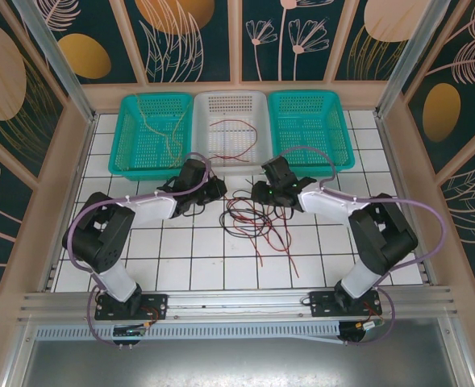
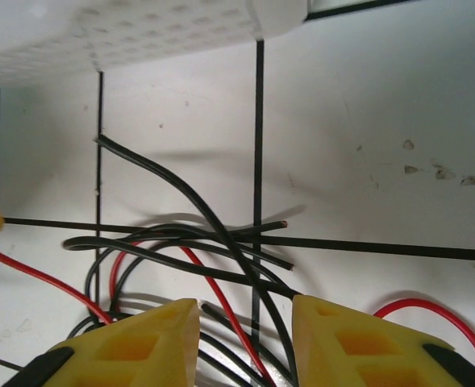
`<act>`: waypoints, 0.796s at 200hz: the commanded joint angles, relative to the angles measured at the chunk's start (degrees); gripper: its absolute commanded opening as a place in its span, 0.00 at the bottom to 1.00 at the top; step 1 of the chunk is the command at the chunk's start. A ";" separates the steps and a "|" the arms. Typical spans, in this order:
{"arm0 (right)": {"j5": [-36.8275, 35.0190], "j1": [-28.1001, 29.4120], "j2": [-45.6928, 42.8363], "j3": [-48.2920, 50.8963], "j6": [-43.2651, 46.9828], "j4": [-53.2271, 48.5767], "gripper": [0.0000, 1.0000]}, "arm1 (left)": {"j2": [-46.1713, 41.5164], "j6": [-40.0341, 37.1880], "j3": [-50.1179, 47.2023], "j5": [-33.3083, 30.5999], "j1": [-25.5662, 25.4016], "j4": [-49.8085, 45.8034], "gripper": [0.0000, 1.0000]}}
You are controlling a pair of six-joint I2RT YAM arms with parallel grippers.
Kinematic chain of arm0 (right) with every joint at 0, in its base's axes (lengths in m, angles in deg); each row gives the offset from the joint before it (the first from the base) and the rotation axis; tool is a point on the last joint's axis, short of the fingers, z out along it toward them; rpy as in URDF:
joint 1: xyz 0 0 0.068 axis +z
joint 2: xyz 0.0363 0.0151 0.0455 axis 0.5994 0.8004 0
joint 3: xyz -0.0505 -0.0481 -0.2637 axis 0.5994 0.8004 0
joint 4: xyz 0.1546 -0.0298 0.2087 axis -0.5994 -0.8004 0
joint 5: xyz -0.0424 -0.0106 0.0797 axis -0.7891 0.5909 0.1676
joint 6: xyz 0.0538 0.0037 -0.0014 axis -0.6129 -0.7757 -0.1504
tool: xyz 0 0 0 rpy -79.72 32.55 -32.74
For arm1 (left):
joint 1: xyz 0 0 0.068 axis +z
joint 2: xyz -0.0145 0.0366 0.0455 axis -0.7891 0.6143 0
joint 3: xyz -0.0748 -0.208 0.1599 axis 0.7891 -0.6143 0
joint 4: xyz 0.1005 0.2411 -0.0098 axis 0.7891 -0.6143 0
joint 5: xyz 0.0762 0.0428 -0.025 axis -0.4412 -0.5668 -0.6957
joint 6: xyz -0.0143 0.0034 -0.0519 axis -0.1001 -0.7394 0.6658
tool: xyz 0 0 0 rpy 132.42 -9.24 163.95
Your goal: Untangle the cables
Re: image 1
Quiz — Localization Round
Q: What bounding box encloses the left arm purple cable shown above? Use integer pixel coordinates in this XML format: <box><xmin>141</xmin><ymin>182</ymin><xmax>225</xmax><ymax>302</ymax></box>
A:
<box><xmin>66</xmin><ymin>152</ymin><xmax>214</xmax><ymax>348</ymax></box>

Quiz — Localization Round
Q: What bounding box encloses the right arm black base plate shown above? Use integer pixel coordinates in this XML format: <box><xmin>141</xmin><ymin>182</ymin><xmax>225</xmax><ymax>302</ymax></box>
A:
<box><xmin>308</xmin><ymin>290</ymin><xmax>383</xmax><ymax>319</ymax></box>

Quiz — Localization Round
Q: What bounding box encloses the thin yellow wire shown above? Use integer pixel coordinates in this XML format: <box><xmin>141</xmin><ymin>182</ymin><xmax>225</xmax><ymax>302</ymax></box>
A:
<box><xmin>135</xmin><ymin>93</ymin><xmax>181</xmax><ymax>167</ymax></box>
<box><xmin>168</xmin><ymin>102</ymin><xmax>194</xmax><ymax>164</ymax></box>

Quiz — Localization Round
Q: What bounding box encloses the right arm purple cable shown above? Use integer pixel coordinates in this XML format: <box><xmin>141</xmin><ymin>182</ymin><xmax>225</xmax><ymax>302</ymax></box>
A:
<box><xmin>277</xmin><ymin>145</ymin><xmax>444</xmax><ymax>347</ymax></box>

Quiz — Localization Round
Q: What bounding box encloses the grey metal panel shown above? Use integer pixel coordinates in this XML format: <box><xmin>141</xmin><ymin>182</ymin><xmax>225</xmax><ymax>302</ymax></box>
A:
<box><xmin>17</xmin><ymin>338</ymin><xmax>464</xmax><ymax>387</ymax></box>

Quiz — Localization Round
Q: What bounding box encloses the thin black wire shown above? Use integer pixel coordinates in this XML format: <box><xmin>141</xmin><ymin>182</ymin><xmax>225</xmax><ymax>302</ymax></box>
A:
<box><xmin>219</xmin><ymin>196</ymin><xmax>270</xmax><ymax>239</ymax></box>

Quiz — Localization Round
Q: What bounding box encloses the red black power lead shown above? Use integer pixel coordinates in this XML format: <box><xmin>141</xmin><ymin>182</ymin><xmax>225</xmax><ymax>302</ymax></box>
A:
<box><xmin>361</xmin><ymin>306</ymin><xmax>383</xmax><ymax>323</ymax></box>
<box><xmin>138</xmin><ymin>306</ymin><xmax>160</xmax><ymax>326</ymax></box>

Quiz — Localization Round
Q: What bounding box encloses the bundle of coloured wires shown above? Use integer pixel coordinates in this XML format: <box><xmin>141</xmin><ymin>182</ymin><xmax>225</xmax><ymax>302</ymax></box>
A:
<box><xmin>224</xmin><ymin>177</ymin><xmax>297</xmax><ymax>253</ymax></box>

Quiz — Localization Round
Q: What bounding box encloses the aluminium corner post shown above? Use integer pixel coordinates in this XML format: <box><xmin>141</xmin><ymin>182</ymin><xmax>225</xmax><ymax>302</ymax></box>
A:
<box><xmin>10</xmin><ymin>0</ymin><xmax>98</xmax><ymax>124</ymax></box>
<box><xmin>375</xmin><ymin>0</ymin><xmax>452</xmax><ymax>119</ymax></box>

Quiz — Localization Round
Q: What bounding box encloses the white plastic basket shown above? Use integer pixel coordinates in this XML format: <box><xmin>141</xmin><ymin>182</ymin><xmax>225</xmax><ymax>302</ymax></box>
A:
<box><xmin>190</xmin><ymin>90</ymin><xmax>273</xmax><ymax>177</ymax></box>

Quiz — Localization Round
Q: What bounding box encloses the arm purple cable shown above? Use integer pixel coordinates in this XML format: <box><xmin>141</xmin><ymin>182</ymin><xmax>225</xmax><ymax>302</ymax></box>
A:
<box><xmin>277</xmin><ymin>145</ymin><xmax>444</xmax><ymax>347</ymax></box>
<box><xmin>66</xmin><ymin>152</ymin><xmax>214</xmax><ymax>348</ymax></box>

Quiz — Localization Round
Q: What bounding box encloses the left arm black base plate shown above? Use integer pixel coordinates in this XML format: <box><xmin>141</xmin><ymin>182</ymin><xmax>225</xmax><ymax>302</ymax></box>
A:
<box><xmin>94</xmin><ymin>293</ymin><xmax>169</xmax><ymax>322</ymax></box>

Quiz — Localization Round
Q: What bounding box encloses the teal plastic basket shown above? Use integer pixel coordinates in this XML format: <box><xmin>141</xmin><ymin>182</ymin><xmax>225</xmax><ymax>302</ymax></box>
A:
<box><xmin>268</xmin><ymin>89</ymin><xmax>356</xmax><ymax>178</ymax></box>
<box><xmin>107</xmin><ymin>93</ymin><xmax>194</xmax><ymax>181</ymax></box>

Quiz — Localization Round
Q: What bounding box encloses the aluminium mounting rail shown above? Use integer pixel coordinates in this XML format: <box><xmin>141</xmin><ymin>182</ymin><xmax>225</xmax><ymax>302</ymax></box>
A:
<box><xmin>17</xmin><ymin>285</ymin><xmax>464</xmax><ymax>326</ymax></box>

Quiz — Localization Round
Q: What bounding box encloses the small black circuit board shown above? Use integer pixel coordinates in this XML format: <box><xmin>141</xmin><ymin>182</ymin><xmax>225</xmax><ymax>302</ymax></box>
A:
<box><xmin>113</xmin><ymin>325</ymin><xmax>148</xmax><ymax>338</ymax></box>

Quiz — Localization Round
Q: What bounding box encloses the aluminium side rail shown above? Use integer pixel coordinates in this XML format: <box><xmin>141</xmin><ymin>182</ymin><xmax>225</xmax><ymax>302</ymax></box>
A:
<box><xmin>376</xmin><ymin>114</ymin><xmax>438</xmax><ymax>285</ymax></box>
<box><xmin>39</xmin><ymin>114</ymin><xmax>99</xmax><ymax>293</ymax></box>

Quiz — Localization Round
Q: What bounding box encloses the grey slotted cable duct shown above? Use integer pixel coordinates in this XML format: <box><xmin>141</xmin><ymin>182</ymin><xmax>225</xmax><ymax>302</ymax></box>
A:
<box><xmin>35</xmin><ymin>320</ymin><xmax>345</xmax><ymax>343</ymax></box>

